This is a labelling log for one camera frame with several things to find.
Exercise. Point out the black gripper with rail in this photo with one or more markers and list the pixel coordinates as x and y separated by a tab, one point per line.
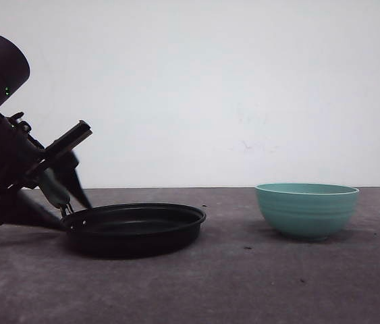
22	161

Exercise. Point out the black frying pan green handle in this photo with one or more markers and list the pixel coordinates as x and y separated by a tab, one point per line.
122	231

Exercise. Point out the teal ceramic bowl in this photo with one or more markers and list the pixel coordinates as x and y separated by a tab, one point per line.
303	211

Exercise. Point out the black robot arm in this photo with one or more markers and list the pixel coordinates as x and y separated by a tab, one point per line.
14	71

